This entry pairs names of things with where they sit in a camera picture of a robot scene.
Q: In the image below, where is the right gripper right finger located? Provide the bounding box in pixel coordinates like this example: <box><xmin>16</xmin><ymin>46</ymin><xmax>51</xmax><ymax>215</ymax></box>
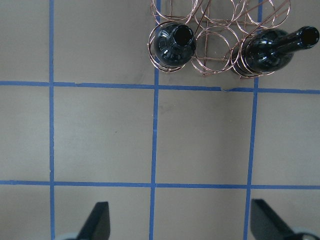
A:
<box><xmin>250</xmin><ymin>199</ymin><xmax>300</xmax><ymax>240</ymax></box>

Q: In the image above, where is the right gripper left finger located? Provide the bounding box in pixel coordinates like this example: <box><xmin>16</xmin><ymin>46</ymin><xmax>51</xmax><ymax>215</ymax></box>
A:
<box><xmin>77</xmin><ymin>201</ymin><xmax>111</xmax><ymax>240</ymax></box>

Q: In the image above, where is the dark wine bottle outer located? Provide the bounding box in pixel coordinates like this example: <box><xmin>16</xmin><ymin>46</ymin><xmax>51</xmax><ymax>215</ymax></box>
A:
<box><xmin>231</xmin><ymin>26</ymin><xmax>320</xmax><ymax>78</ymax></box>

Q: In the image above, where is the dark wine bottle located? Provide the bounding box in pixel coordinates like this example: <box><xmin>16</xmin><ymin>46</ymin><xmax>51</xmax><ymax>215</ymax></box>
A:
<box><xmin>153</xmin><ymin>22</ymin><xmax>196</xmax><ymax>68</ymax></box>
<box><xmin>231</xmin><ymin>26</ymin><xmax>320</xmax><ymax>78</ymax></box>

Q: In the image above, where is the dark wine bottle inner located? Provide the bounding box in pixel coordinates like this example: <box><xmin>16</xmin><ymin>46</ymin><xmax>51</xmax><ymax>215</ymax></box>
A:
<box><xmin>153</xmin><ymin>22</ymin><xmax>196</xmax><ymax>68</ymax></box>

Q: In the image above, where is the copper wire bottle basket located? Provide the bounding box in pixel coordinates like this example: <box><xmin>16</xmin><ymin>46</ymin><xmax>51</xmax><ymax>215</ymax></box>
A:
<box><xmin>147</xmin><ymin>0</ymin><xmax>291</xmax><ymax>79</ymax></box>

